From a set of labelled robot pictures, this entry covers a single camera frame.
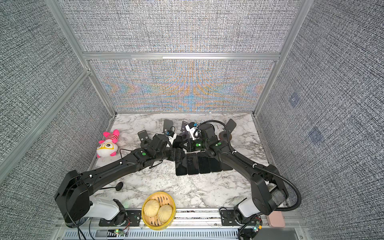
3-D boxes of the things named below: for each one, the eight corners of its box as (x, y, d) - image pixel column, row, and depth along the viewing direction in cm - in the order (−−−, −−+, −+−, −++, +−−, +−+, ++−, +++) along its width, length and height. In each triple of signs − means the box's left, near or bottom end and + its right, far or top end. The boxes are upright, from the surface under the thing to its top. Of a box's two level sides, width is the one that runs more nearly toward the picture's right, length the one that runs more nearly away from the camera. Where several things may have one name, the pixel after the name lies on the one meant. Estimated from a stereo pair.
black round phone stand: (142, 145, 102) (138, 135, 94) (141, 141, 104) (137, 131, 96) (149, 142, 104) (146, 133, 95) (149, 139, 105) (145, 129, 97)
